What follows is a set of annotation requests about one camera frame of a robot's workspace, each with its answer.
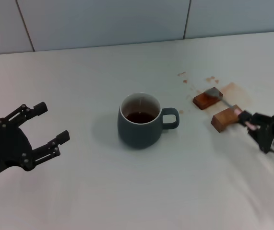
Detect pink handled metal spoon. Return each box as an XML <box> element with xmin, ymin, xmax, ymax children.
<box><xmin>203</xmin><ymin>87</ymin><xmax>257</xmax><ymax>132</ymax></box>

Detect grey ceramic mug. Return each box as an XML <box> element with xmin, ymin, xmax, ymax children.
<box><xmin>117</xmin><ymin>92</ymin><xmax>180</xmax><ymax>150</ymax></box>

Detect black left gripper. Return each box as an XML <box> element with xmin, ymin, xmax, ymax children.
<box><xmin>0</xmin><ymin>102</ymin><xmax>71</xmax><ymax>186</ymax></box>

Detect light brown wooden block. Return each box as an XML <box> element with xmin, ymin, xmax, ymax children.
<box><xmin>210</xmin><ymin>104</ymin><xmax>244</xmax><ymax>132</ymax></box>

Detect dark stained wooden block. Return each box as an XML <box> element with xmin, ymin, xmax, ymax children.
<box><xmin>192</xmin><ymin>86</ymin><xmax>224</xmax><ymax>110</ymax></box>

